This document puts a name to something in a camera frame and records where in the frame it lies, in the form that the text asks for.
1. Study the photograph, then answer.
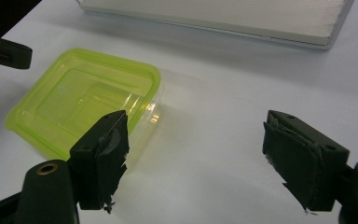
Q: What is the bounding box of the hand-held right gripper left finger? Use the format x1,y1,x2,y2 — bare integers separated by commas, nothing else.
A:
69,109,131,214

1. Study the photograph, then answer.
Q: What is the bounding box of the clear container with green lid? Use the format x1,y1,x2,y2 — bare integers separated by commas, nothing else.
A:
4,47,166,166

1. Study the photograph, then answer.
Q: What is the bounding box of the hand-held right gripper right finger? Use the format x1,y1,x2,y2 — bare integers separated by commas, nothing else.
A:
262,109,351,216

